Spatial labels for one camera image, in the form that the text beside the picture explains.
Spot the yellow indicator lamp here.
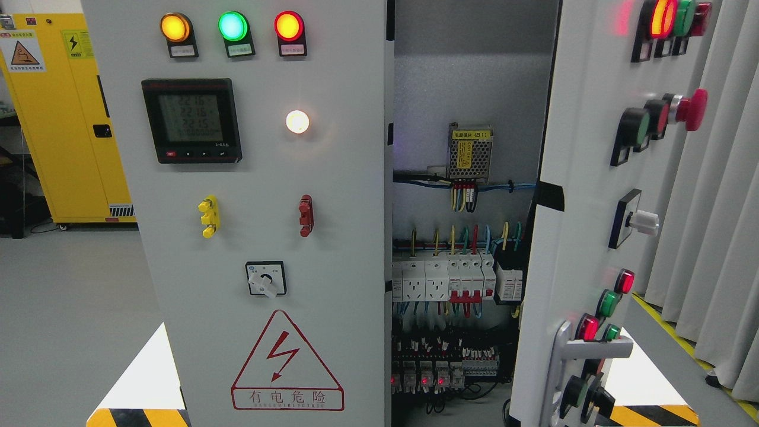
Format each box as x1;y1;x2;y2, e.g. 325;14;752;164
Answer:
160;12;200;59

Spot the red terminal post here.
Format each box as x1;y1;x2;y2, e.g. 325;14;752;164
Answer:
298;195;314;238

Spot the red indicator lamp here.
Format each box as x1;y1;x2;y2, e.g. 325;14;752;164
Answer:
273;10;307;58

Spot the black digital power meter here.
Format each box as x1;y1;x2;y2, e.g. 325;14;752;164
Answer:
141;78;243;164

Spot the silver door handle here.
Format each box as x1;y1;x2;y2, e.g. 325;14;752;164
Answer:
538;321;633;426

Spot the metal mesh power supply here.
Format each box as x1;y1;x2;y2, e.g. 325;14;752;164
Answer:
445;122;494;184

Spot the black surge protector block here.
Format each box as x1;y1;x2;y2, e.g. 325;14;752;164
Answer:
495;251;524;305

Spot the white indicator lamp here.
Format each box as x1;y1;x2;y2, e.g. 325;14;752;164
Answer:
285;109;311;135

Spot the red electric danger sticker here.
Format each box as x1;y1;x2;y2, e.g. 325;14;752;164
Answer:
231;309;345;412

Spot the relay and breaker row lower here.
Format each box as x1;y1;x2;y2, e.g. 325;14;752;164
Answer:
390;330;512;394

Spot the yellow terminal post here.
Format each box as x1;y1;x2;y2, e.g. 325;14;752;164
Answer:
197;195;220;240

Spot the green indicator lamp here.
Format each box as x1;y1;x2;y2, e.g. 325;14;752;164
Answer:
218;11;256;58

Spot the red emergency stop button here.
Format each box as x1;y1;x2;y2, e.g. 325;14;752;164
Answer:
662;88;709;132

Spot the white selector knob switch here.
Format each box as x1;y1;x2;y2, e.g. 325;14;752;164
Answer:
608;189;661;249

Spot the white breaker row upper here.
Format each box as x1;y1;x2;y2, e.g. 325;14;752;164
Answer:
391;252;496;304

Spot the black rotary selector switch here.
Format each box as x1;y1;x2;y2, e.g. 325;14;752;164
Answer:
245;260;288;298

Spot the yellow safety cabinet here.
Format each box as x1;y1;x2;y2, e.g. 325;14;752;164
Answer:
1;14;136;227

